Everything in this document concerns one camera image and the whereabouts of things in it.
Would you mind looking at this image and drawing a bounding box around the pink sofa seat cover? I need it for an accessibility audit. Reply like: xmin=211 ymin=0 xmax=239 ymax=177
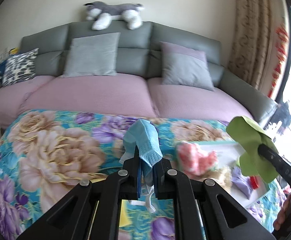
xmin=0 ymin=74 xmax=251 ymax=128

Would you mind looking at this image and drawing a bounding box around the red ring object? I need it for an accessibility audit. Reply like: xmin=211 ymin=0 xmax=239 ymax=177
xmin=250 ymin=176 xmax=259 ymax=190

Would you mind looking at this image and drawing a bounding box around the cream lace cloth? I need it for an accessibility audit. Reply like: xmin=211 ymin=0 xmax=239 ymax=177
xmin=210 ymin=166 xmax=232 ymax=193

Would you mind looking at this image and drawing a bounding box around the grey sofa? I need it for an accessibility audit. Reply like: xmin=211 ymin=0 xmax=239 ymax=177
xmin=0 ymin=21 xmax=279 ymax=128

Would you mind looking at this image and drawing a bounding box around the leopard print cushion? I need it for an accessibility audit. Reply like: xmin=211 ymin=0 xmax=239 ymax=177
xmin=2 ymin=48 xmax=39 ymax=87

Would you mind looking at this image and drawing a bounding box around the person right hand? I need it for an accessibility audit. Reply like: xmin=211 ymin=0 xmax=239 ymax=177
xmin=273 ymin=194 xmax=291 ymax=231

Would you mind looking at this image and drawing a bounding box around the husky plush toy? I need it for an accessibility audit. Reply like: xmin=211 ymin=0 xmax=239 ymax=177
xmin=84 ymin=1 xmax=144 ymax=31

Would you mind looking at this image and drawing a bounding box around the patterned curtain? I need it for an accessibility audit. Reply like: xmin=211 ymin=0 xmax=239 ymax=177
xmin=228 ymin=0 xmax=289 ymax=95

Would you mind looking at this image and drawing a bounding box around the pink white fluffy cloth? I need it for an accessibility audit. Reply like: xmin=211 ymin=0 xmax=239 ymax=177
xmin=175 ymin=141 xmax=218 ymax=178

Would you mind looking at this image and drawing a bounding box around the blue face mask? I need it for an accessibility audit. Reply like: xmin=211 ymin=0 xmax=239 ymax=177
xmin=119 ymin=119 xmax=162 ymax=213

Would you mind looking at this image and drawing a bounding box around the grey cushion left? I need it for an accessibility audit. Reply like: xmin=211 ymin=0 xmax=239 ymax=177
xmin=62 ymin=33 xmax=120 ymax=77

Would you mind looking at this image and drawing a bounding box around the purple wet wipes pack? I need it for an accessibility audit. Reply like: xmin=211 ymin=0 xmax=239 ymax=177
xmin=231 ymin=166 xmax=254 ymax=199

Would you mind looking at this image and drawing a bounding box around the green microfiber cloth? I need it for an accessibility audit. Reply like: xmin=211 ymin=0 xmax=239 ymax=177
xmin=226 ymin=116 xmax=278 ymax=184

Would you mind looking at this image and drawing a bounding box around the yellow sponge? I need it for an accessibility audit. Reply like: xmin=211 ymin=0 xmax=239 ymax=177
xmin=119 ymin=200 xmax=132 ymax=228

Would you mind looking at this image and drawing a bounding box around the floral blanket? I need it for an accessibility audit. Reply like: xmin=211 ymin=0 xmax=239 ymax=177
xmin=0 ymin=110 xmax=286 ymax=239

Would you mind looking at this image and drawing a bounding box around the grey and pink cushion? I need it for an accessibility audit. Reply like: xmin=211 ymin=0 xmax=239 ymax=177
xmin=160 ymin=42 xmax=214 ymax=91

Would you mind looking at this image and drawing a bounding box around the red hanging decoration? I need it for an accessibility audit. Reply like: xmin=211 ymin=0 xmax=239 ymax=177
xmin=267 ymin=23 xmax=289 ymax=99

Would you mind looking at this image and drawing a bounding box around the teal shallow box tray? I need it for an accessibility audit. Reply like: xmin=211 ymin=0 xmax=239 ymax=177
xmin=195 ymin=139 xmax=272 ymax=208

